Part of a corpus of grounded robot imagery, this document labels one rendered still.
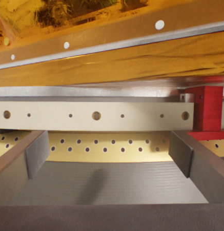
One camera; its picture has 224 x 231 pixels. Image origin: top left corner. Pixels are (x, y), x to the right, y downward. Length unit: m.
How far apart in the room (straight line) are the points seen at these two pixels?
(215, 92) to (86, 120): 0.21
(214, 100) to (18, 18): 0.37
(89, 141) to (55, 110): 0.09
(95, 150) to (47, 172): 0.09
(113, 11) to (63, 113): 0.17
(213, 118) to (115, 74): 0.18
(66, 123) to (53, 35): 0.16
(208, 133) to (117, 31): 0.21
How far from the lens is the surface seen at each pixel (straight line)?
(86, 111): 0.26
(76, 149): 0.31
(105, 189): 0.30
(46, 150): 0.17
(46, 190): 0.32
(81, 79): 0.28
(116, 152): 0.30
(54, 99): 0.34
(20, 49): 0.41
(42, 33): 0.35
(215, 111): 0.31
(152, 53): 0.23
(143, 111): 0.26
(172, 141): 0.17
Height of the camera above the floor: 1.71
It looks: 5 degrees down
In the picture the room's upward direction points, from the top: straight up
